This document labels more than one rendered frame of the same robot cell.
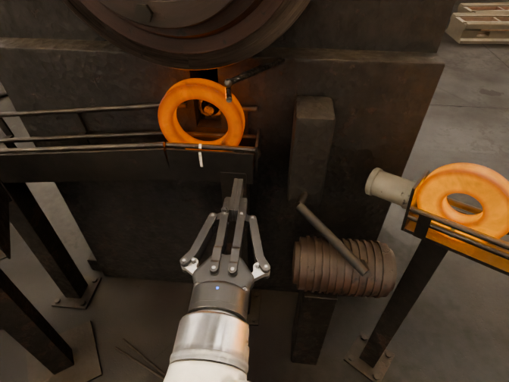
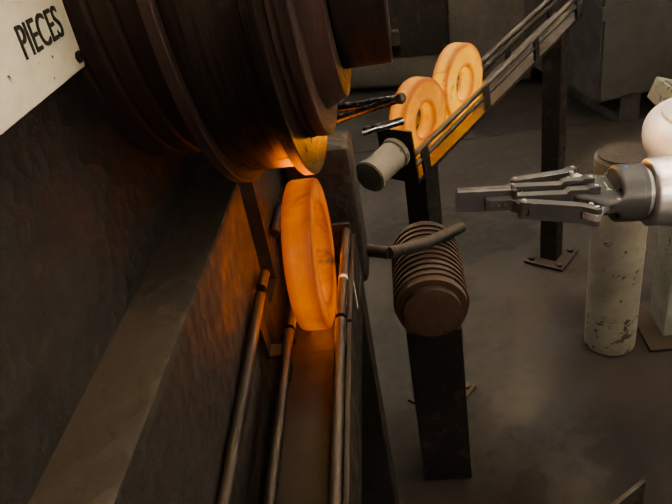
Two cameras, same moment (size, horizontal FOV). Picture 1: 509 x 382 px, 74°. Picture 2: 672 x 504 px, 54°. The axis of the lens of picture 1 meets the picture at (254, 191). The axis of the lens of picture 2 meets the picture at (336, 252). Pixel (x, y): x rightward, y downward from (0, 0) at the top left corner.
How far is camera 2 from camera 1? 0.98 m
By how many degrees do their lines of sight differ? 67
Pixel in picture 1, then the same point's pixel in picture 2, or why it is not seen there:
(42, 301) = not seen: outside the picture
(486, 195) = (429, 92)
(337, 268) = (449, 258)
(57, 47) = (161, 353)
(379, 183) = (384, 163)
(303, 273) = (460, 287)
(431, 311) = not seen: hidden behind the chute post
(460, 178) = (416, 94)
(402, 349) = not seen: hidden behind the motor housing
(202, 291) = (633, 175)
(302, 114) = (341, 143)
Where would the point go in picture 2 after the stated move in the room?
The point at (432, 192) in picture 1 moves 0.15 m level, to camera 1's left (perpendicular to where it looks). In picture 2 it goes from (410, 126) to (423, 160)
